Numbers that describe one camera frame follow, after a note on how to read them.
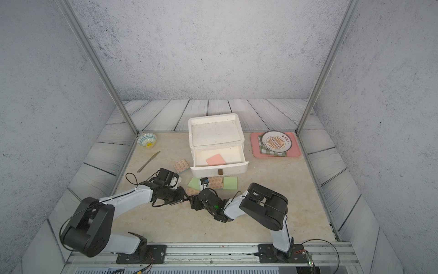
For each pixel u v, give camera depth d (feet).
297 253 2.38
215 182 3.15
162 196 2.29
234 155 2.89
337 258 2.37
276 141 3.75
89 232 1.40
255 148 3.67
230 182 3.14
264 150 3.56
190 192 2.99
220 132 2.92
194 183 3.07
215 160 2.85
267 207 1.57
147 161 3.47
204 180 2.65
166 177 2.40
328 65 2.87
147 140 3.76
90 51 2.72
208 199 2.24
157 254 2.38
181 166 3.35
